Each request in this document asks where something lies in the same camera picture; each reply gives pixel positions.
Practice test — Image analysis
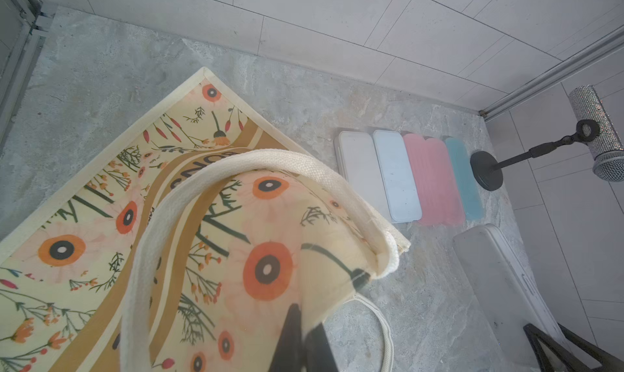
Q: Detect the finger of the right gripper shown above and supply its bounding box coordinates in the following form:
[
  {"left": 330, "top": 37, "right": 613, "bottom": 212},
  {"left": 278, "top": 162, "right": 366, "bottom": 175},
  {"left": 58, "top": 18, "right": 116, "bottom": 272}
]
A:
[
  {"left": 559, "top": 324, "right": 623, "bottom": 371},
  {"left": 523, "top": 323, "right": 580, "bottom": 372}
]

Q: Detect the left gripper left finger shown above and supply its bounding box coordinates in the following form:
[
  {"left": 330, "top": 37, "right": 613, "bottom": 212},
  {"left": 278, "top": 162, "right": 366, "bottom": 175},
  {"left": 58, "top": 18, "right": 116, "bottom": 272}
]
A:
[{"left": 272, "top": 304, "right": 304, "bottom": 372}]

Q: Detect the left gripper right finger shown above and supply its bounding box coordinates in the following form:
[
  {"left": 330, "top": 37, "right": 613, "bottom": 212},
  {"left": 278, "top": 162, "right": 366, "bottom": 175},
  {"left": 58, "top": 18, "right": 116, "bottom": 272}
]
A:
[{"left": 305, "top": 324, "right": 339, "bottom": 372}]

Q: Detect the floral canvas tote bag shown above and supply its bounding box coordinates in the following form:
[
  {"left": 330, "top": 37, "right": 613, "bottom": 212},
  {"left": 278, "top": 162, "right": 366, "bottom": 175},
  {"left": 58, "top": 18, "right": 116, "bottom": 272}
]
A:
[{"left": 1, "top": 68, "right": 410, "bottom": 371}]

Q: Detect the pale mint pencil case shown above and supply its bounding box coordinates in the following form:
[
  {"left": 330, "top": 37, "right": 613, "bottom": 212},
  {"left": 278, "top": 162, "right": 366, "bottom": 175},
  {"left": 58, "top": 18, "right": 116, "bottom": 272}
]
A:
[{"left": 373, "top": 130, "right": 423, "bottom": 223}]

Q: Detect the teal translucent pencil case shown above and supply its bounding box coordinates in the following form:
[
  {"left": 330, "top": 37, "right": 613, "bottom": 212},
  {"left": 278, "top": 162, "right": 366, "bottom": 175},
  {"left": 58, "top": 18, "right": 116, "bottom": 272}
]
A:
[{"left": 444, "top": 137, "right": 484, "bottom": 222}]

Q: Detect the white glossy tin pencil case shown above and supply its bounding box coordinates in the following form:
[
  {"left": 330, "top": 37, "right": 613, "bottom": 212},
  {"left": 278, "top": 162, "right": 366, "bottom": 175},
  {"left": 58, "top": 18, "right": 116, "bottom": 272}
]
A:
[{"left": 334, "top": 131, "right": 392, "bottom": 222}]

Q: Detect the pink translucent pencil case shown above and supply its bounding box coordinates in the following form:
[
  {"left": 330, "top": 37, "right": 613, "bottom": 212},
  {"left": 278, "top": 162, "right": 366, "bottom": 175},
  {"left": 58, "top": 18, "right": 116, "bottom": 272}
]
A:
[{"left": 426, "top": 138, "right": 466, "bottom": 227}]

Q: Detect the glitter microphone on stand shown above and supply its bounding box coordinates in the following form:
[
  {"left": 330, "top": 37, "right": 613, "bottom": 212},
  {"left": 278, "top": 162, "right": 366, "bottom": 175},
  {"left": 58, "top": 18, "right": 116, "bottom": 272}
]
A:
[{"left": 470, "top": 85, "right": 623, "bottom": 192}]

